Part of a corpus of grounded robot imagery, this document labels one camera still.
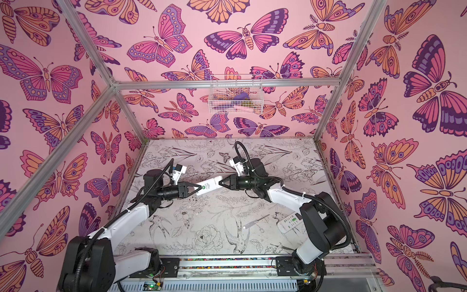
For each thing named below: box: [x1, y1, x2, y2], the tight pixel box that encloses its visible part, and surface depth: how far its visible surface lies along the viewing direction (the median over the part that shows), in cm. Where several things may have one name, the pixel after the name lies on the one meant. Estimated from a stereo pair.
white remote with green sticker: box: [196, 175, 224, 196], surface depth 81 cm
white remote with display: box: [277, 211, 305, 234], surface depth 85 cm
